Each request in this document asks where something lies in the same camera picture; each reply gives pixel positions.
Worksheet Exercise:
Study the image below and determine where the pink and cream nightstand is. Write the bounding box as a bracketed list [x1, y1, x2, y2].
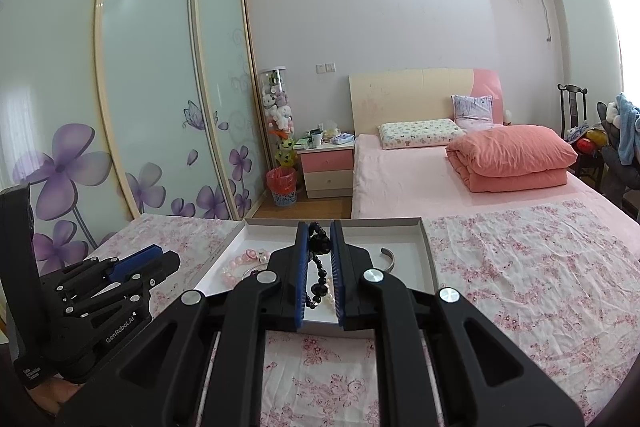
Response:
[294, 134, 357, 199]

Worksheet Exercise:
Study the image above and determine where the cream and pink headboard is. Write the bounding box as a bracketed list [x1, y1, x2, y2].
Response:
[348, 68, 505, 135]

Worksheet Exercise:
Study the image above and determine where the black office chair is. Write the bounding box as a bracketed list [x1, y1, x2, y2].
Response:
[595, 102, 640, 218]

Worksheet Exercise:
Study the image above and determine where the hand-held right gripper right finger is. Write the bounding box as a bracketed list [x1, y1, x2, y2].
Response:
[330, 220, 586, 427]

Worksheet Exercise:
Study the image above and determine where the blue garment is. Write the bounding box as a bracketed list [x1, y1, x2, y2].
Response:
[614, 93, 640, 166]

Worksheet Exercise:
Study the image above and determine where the pink trash bin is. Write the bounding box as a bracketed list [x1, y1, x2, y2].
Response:
[266, 167, 299, 208]

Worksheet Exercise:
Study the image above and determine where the printed white pillow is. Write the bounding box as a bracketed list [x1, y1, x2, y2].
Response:
[377, 118, 466, 150]

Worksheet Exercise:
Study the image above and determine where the purple patterned pillow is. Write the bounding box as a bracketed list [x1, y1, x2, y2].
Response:
[450, 94, 495, 129]

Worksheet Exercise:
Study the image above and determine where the green plush toy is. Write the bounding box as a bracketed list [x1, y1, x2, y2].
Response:
[276, 139, 296, 168]

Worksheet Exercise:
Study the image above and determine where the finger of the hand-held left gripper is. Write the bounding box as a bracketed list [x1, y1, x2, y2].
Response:
[55, 278, 153, 350]
[40, 244, 181, 294]

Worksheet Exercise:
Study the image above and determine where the pink bead bracelet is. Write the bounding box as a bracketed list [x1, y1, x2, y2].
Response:
[222, 248, 272, 283]

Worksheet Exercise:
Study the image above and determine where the clear tube of plush toys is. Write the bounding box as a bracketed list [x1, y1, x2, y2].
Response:
[257, 66, 301, 172]

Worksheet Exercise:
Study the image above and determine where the pink bed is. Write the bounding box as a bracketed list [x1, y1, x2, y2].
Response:
[350, 133, 616, 220]

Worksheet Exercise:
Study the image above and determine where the red and yellow toy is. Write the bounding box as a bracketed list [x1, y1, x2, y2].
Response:
[575, 129, 608, 155]

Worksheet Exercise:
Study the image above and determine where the grey cardboard tray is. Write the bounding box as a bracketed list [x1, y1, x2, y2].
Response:
[192, 217, 440, 338]

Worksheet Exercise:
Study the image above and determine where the floral bedsheet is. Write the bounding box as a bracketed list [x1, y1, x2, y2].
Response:
[90, 199, 640, 427]

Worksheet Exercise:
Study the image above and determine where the dark wooden chair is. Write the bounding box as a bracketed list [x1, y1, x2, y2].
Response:
[557, 83, 608, 188]

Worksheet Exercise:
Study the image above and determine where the floral glass wardrobe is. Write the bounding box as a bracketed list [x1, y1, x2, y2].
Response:
[0, 0, 271, 265]

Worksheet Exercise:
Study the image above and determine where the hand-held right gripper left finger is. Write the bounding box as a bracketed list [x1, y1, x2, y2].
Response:
[55, 221, 311, 427]

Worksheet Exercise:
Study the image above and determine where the white wall pipe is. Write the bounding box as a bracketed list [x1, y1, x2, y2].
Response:
[537, 0, 561, 42]

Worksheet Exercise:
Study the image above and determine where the folded pink duvet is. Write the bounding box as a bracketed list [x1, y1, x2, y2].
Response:
[445, 124, 578, 194]

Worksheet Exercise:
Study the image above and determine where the black bead bracelet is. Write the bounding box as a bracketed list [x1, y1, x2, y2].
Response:
[306, 221, 335, 311]

